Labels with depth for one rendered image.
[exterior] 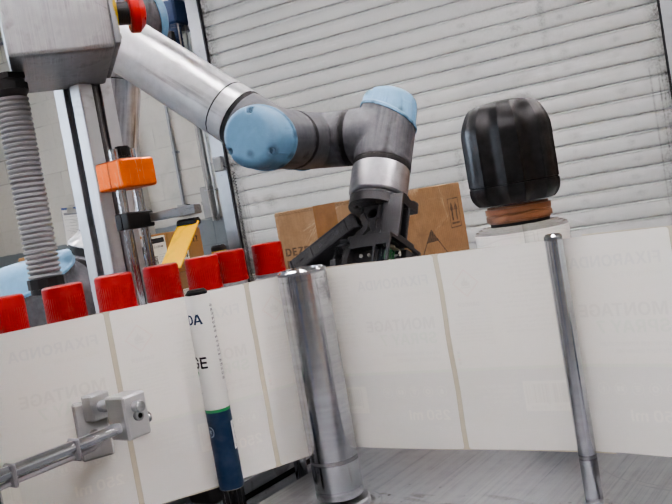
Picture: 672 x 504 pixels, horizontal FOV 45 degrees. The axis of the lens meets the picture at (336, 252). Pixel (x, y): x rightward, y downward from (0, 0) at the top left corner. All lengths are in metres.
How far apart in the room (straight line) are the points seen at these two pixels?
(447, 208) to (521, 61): 3.62
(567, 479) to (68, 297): 0.42
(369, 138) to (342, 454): 0.51
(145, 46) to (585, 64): 4.20
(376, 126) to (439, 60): 4.27
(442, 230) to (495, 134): 0.85
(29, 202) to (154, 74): 0.31
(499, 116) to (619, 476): 0.31
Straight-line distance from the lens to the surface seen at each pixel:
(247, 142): 0.95
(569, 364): 0.56
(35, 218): 0.81
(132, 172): 0.85
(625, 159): 5.04
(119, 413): 0.56
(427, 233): 1.51
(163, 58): 1.05
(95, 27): 0.78
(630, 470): 0.66
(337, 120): 1.07
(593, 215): 5.08
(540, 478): 0.66
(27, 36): 0.78
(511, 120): 0.72
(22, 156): 0.81
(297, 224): 1.50
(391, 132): 1.03
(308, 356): 0.61
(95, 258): 0.92
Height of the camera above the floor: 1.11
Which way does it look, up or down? 3 degrees down
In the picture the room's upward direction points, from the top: 10 degrees counter-clockwise
